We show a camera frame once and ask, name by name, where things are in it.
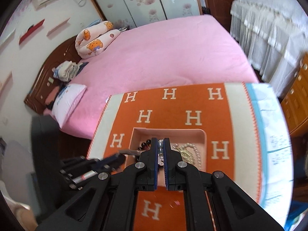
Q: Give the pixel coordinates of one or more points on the floral wardrobe doors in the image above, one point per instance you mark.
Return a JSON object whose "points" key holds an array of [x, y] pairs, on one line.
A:
{"points": [[136, 13]]}

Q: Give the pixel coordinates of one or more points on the wooden headboard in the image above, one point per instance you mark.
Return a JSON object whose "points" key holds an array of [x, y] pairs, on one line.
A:
{"points": [[45, 82]]}

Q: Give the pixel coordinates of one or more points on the pearl safety pin brooch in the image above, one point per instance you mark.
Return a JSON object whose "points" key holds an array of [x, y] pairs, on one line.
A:
{"points": [[130, 152]]}

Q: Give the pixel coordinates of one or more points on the folded clothes stack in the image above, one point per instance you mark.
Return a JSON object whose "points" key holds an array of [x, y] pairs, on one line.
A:
{"points": [[66, 71]]}

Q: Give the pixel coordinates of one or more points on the red wall shelf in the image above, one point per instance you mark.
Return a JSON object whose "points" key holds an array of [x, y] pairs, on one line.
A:
{"points": [[30, 31]]}

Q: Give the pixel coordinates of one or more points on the beige wall shelf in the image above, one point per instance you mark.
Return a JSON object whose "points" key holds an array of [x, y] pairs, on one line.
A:
{"points": [[59, 25]]}

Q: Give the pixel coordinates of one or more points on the bear print rolled quilt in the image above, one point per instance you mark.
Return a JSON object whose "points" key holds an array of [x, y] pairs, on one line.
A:
{"points": [[94, 40]]}

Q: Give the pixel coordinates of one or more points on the pink jewelry tray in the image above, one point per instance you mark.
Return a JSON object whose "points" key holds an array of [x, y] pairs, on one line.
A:
{"points": [[180, 153]]}

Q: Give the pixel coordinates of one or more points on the blue white paper sheet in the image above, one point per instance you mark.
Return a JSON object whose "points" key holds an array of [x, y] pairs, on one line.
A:
{"points": [[275, 150]]}

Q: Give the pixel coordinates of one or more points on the white lace covered furniture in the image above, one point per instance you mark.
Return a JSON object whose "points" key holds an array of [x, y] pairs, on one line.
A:
{"points": [[273, 36]]}

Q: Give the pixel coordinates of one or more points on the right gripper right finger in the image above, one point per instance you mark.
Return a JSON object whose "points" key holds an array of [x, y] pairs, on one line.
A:
{"points": [[174, 178]]}

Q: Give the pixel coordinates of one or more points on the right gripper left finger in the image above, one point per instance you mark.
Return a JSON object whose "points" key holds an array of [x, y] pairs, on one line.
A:
{"points": [[148, 176]]}

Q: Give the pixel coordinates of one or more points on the white pillow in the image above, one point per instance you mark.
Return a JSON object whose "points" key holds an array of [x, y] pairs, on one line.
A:
{"points": [[66, 102]]}

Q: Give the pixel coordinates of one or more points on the orange H-pattern blanket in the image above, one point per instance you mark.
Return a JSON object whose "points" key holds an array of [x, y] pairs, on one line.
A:
{"points": [[216, 124]]}

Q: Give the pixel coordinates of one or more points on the wooden dresser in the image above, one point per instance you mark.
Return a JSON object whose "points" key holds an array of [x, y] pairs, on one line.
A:
{"points": [[295, 103]]}

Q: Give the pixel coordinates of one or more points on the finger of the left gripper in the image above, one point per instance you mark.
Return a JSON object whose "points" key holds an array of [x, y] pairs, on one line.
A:
{"points": [[110, 163]]}

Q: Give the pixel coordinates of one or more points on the pink bed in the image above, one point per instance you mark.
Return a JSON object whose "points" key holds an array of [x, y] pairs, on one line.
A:
{"points": [[180, 51]]}

